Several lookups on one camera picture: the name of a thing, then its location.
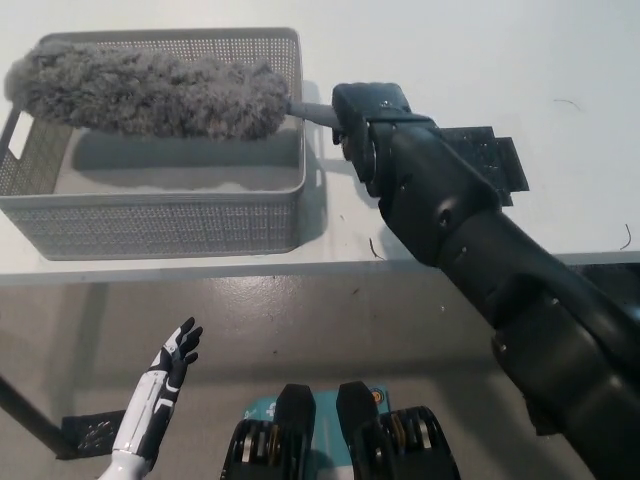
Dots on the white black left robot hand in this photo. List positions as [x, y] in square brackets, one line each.
[150, 405]

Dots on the grey perforated plastic basket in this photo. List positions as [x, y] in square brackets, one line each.
[150, 230]

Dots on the grey fluffy duster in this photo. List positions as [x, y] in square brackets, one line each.
[150, 95]

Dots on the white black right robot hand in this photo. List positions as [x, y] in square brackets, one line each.
[370, 102]

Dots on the black floor tape patch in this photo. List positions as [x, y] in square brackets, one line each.
[90, 435]

